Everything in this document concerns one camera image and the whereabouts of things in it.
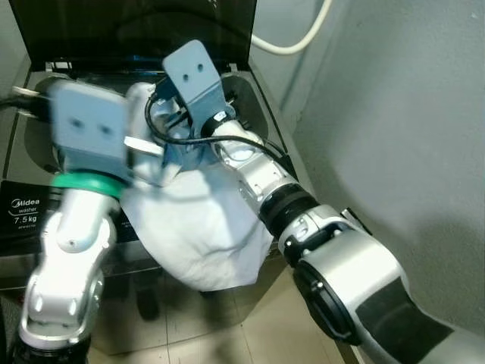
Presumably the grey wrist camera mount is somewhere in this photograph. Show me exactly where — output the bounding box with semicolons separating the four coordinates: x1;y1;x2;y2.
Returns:
162;39;230;131
47;78;136;183

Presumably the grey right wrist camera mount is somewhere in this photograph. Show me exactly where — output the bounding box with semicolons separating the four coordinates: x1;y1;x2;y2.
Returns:
162;39;230;131

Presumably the grey top-load washing machine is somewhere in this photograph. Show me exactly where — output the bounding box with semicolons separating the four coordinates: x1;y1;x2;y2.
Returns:
0;59;311;357

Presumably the white water hose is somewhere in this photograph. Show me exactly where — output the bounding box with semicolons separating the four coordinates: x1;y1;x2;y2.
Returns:
250;0;334;56

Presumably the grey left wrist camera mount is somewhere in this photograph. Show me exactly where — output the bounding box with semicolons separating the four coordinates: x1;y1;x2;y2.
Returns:
47;78;136;183

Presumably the dark washing machine lid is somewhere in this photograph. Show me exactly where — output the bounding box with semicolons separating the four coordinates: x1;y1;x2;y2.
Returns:
6;0;257;75

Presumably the white garment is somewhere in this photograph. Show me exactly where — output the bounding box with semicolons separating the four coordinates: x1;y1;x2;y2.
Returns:
120;82;275;293

